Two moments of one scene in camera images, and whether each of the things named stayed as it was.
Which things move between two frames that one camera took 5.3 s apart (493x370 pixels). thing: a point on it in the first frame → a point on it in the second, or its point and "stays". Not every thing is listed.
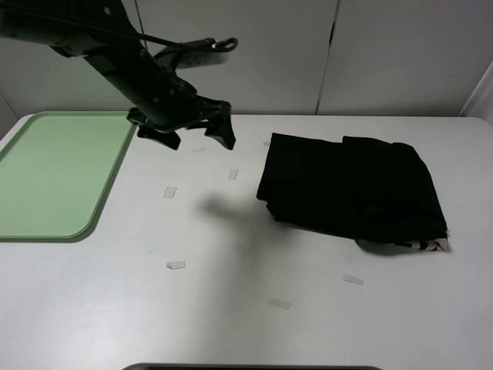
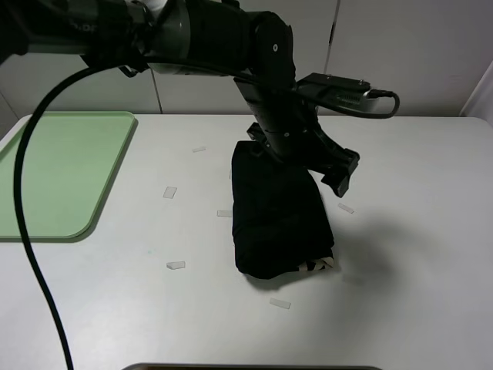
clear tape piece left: (169, 192) stays
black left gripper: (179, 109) → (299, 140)
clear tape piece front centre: (280, 303) stays
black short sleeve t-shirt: (358, 188) → (280, 214)
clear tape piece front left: (176, 264) stays
